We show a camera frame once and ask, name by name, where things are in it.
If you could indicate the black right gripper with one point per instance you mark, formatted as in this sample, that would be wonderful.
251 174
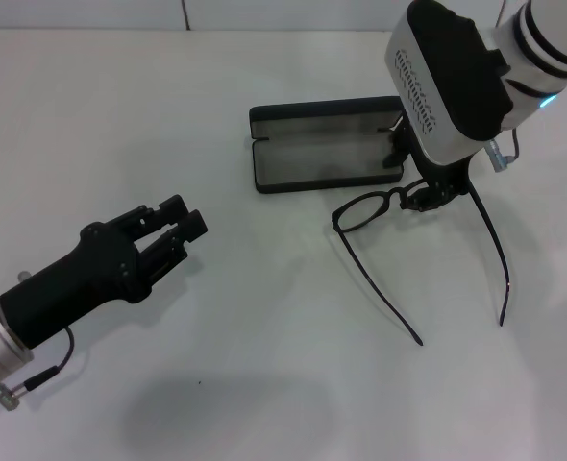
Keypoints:
444 175

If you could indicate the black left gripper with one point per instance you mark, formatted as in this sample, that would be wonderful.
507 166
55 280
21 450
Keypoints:
72 288

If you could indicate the black glasses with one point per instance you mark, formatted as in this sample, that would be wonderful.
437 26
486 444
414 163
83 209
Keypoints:
395 192

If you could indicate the black glasses case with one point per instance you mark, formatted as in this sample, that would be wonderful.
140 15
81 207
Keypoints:
312 163

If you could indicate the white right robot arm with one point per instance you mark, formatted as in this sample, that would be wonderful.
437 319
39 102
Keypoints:
552 33

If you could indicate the silver left wrist stub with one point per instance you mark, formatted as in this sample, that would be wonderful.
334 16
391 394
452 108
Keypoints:
25 276

